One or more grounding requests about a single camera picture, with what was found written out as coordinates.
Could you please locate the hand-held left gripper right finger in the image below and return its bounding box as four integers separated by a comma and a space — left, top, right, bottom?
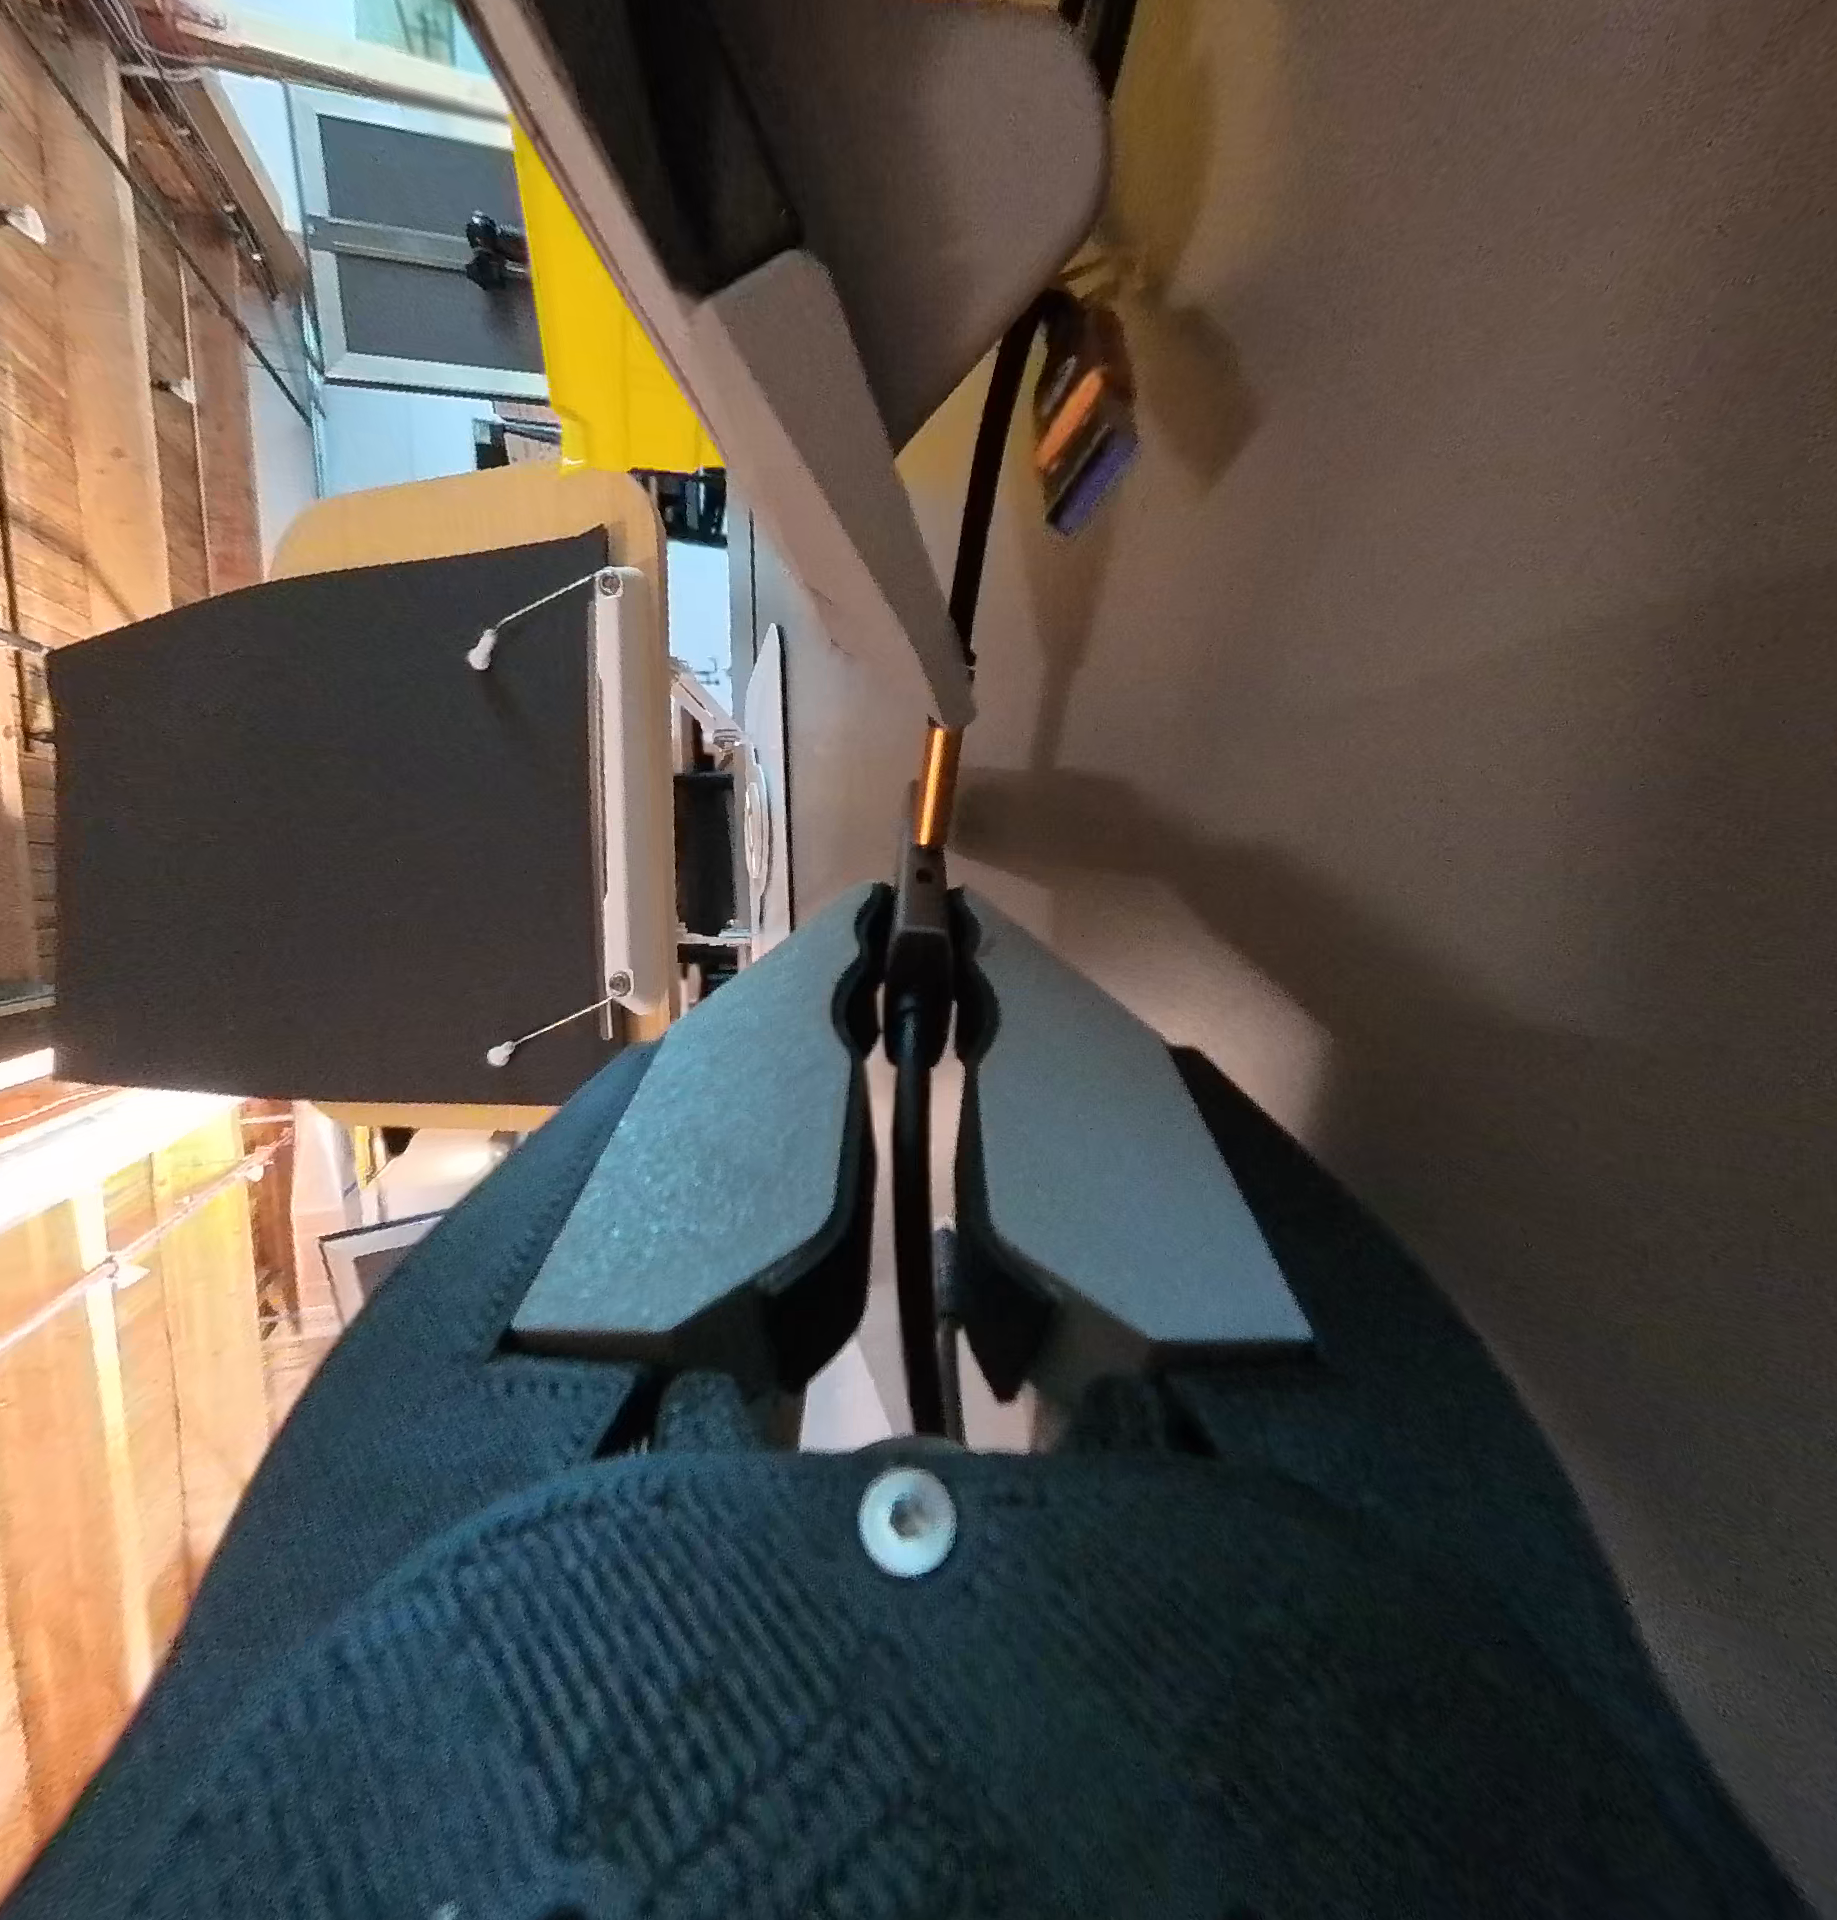
941, 884, 1319, 1403

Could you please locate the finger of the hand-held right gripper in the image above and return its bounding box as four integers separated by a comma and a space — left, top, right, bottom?
795, 0, 1114, 453
466, 0, 985, 729

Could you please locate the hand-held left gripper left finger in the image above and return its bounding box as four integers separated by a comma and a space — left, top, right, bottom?
509, 880, 880, 1348

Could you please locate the dark grey usb hub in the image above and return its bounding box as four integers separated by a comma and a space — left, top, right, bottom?
881, 838, 961, 1445

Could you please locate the orange usb-c cable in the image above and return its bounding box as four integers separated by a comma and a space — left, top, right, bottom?
903, 290, 1050, 854

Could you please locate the purple and orange object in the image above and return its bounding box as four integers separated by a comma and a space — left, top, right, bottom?
1036, 298, 1150, 541

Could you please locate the yellow plastic bin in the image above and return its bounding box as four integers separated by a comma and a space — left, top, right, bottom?
509, 117, 1104, 603

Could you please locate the light wooden board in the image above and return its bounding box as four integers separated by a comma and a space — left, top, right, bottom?
262, 462, 678, 1130

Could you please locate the grey framed window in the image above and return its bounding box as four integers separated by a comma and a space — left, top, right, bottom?
285, 78, 556, 395

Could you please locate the black flat panel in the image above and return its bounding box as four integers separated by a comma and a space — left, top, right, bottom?
45, 523, 624, 1089

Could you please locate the white plastic bracket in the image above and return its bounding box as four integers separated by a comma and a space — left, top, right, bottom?
585, 563, 676, 1013

